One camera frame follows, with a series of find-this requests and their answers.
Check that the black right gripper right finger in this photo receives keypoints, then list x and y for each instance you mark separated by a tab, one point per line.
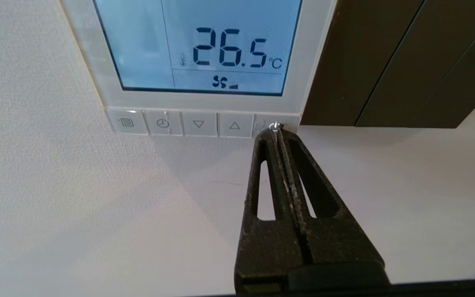
340	255

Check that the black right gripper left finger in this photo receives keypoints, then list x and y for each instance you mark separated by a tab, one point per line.
262	251

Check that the white wall thermostat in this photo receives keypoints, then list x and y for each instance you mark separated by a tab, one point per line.
204	53

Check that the dark wall switch panel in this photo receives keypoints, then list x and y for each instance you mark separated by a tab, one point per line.
406	62

